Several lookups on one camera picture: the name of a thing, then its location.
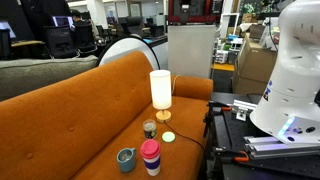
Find red black machine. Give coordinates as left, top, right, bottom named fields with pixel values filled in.
left=167, top=0, right=224, bottom=25

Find seated person dark clothes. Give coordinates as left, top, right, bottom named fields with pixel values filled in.
left=70, top=9, right=90, bottom=28

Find large cardboard box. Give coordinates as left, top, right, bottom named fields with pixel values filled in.
left=232, top=33, right=278, bottom=95

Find grey fabric sofa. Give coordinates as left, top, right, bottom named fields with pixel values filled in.
left=0, top=54, right=100, bottom=102

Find orange fabric sofa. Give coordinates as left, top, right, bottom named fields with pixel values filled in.
left=0, top=50, right=214, bottom=180

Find white metal cabinet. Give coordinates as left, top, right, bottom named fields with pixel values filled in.
left=167, top=24, right=217, bottom=79

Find white lamp wooden base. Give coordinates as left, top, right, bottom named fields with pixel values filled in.
left=149, top=69, right=173, bottom=123

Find white purple cup red lid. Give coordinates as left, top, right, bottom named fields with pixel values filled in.
left=139, top=139, right=162, bottom=177

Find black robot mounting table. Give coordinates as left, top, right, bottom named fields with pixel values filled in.
left=203, top=92, right=320, bottom=180

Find lit computer monitor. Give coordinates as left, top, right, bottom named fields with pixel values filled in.
left=51, top=15, right=75, bottom=28

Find black office chair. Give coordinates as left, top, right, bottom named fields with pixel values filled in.
left=73, top=22, right=98, bottom=55
left=43, top=24, right=80, bottom=60

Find green round lid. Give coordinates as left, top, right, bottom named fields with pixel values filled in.
left=161, top=131, right=176, bottom=144

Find black lamp cable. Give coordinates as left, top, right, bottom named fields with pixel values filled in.
left=163, top=120, right=206, bottom=152

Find silver aluminium bracket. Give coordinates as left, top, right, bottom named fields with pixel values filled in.
left=232, top=99, right=258, bottom=122

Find small glass bottle dark label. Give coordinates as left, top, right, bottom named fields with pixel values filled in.
left=142, top=119, right=158, bottom=140

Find aluminium profile rails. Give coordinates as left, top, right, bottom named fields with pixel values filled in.
left=244, top=135, right=320, bottom=160

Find orange handled clamp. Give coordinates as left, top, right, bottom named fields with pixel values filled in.
left=206, top=100, right=233, bottom=113
left=213, top=148, right=250, bottom=164

